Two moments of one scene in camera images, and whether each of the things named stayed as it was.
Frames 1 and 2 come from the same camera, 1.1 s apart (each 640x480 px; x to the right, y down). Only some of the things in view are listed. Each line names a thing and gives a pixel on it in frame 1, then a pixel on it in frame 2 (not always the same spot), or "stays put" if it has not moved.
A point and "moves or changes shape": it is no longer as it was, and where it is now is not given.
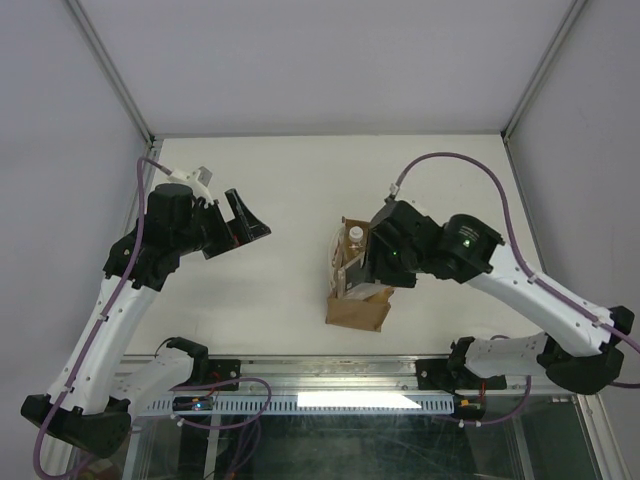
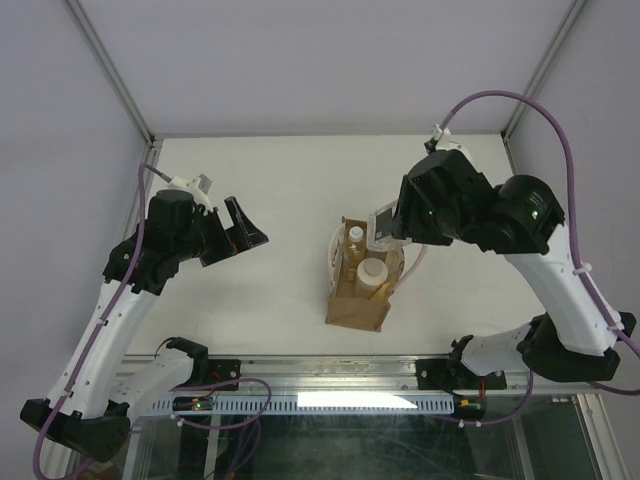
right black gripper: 376,267 → 407,220
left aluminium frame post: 110,68 stays put
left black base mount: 220,370 stays put
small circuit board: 192,403 stays put
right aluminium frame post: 542,68 stays put
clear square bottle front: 351,276 moves or changes shape
